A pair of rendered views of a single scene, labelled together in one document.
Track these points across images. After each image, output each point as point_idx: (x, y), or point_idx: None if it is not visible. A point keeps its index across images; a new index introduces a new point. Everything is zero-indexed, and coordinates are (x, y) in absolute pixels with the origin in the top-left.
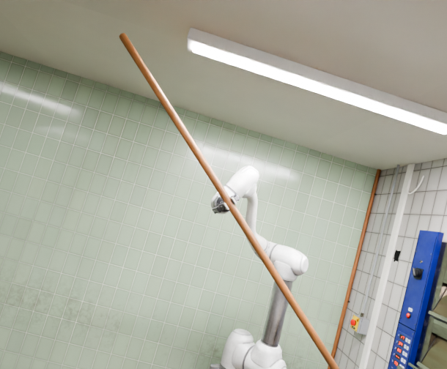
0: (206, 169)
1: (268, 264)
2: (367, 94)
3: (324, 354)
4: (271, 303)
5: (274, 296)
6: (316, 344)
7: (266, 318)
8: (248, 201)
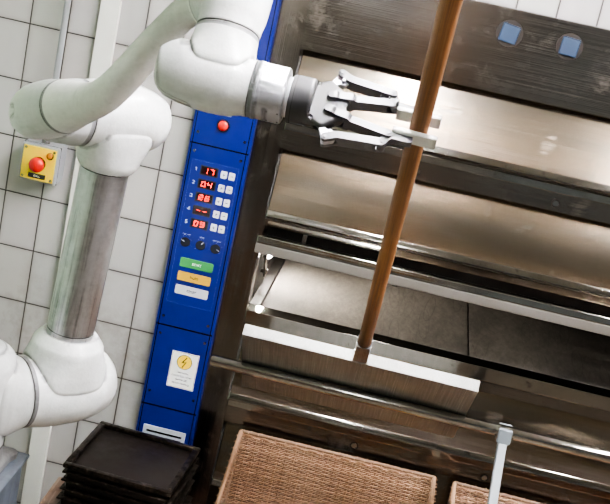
0: (442, 74)
1: (405, 215)
2: None
3: (379, 310)
4: (92, 243)
5: (102, 225)
6: (379, 302)
7: (75, 284)
8: (181, 26)
